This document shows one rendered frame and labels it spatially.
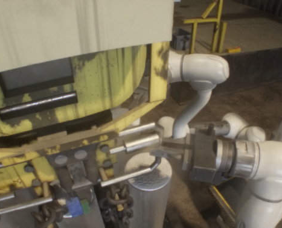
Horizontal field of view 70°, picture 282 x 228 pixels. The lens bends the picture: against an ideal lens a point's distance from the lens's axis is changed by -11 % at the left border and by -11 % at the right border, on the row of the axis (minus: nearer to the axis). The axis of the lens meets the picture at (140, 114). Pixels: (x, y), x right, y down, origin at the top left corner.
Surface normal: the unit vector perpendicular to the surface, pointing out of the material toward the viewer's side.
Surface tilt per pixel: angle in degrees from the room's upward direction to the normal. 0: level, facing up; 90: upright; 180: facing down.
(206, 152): 0
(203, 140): 0
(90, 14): 90
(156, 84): 90
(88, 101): 90
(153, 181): 5
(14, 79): 90
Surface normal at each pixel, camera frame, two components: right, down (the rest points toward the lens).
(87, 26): 0.38, 0.58
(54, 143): 0.00, -0.78
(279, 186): -0.21, 0.39
